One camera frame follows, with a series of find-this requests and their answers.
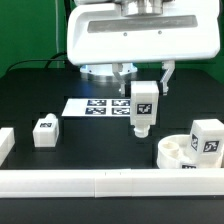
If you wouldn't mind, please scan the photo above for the white left fence bar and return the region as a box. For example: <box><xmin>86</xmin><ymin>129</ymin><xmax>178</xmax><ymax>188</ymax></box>
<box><xmin>0</xmin><ymin>127</ymin><xmax>15</xmax><ymax>166</ymax></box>

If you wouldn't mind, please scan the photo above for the black vertical pole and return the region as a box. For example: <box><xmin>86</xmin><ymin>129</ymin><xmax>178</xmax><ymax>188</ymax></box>
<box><xmin>63</xmin><ymin>0</ymin><xmax>74</xmax><ymax>21</ymax></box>

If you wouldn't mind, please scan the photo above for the white round stool seat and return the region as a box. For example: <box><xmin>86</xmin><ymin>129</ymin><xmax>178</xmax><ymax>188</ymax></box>
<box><xmin>157</xmin><ymin>134</ymin><xmax>223</xmax><ymax>169</ymax></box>

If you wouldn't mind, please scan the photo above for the white tag sheet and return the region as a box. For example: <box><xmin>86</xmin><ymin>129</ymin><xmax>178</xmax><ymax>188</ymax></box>
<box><xmin>62</xmin><ymin>98</ymin><xmax>130</xmax><ymax>117</ymax></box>

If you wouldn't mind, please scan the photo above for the white fence bar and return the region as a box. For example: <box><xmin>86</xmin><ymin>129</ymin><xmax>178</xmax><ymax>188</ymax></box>
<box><xmin>0</xmin><ymin>168</ymin><xmax>224</xmax><ymax>198</ymax></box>
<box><xmin>0</xmin><ymin>127</ymin><xmax>15</xmax><ymax>166</ymax></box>

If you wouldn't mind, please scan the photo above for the white front fence bar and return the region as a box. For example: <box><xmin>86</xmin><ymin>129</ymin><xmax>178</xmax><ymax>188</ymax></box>
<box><xmin>0</xmin><ymin>168</ymin><xmax>224</xmax><ymax>198</ymax></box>

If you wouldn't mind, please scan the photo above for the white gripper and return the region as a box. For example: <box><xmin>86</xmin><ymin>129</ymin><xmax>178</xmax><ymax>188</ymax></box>
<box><xmin>67</xmin><ymin>2</ymin><xmax>220</xmax><ymax>96</ymax></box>

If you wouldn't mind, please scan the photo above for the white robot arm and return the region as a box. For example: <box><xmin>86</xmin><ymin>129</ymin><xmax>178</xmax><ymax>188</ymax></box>
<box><xmin>67</xmin><ymin>0</ymin><xmax>221</xmax><ymax>83</ymax></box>

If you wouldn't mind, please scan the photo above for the black cable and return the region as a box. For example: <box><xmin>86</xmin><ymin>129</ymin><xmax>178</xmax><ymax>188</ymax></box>
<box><xmin>4</xmin><ymin>50</ymin><xmax>69</xmax><ymax>76</ymax></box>

